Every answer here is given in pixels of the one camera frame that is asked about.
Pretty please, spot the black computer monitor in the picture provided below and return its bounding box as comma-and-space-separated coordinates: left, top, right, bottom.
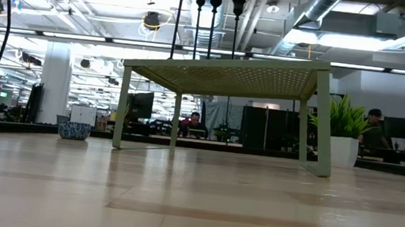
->
125, 90, 156, 122
382, 116, 405, 140

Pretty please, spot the long ceiling light strip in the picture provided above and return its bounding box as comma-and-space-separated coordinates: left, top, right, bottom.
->
0, 26, 405, 76

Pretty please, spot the white column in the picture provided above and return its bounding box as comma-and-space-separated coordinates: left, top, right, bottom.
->
35, 40, 75, 127

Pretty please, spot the person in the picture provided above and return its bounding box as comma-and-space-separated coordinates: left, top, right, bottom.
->
177, 110, 211, 141
359, 107, 398, 153

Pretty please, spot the small round tin candle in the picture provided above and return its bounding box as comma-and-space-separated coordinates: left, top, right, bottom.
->
56, 120, 92, 142

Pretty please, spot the green plant in white pot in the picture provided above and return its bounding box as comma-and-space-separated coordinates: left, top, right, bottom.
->
303, 90, 372, 171

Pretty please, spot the grey bin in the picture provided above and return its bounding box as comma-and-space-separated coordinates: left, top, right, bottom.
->
55, 114, 71, 127

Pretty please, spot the black partition screen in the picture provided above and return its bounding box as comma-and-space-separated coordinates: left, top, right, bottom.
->
239, 105, 268, 149
264, 108, 301, 152

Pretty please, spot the green perforated metal shelf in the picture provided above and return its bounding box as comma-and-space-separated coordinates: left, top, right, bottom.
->
111, 43, 341, 179

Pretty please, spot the laptop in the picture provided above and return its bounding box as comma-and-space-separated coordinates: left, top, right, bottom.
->
187, 127, 208, 140

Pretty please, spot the silver ventilation duct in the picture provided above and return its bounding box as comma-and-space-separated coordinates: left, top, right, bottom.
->
270, 0, 348, 60

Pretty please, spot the black upright panel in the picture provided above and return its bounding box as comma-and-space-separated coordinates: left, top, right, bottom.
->
25, 82, 44, 124

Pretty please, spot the grey cloth sheet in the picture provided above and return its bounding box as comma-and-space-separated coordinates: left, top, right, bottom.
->
201, 100, 245, 133

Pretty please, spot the white cabinet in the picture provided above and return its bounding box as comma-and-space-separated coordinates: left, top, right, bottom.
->
70, 104, 98, 127

